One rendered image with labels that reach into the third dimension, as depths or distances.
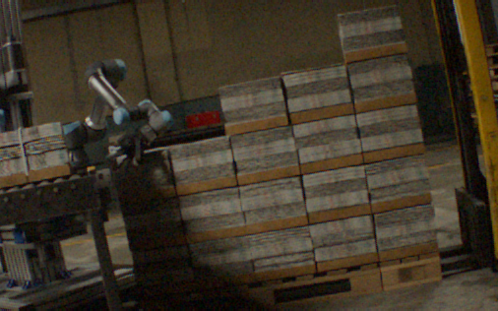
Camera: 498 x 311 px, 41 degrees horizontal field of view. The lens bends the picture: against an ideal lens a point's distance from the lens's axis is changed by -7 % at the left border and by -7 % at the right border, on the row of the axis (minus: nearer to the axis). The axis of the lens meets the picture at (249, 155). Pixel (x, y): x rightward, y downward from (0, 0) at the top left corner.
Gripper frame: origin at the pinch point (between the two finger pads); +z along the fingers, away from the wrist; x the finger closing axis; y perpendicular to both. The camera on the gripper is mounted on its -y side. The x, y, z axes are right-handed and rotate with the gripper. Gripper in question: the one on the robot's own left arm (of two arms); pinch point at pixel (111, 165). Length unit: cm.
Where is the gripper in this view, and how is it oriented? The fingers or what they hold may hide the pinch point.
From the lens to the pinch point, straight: 323.3
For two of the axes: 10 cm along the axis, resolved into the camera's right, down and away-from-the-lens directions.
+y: -6.0, -6.0, 5.2
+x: -1.9, -5.3, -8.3
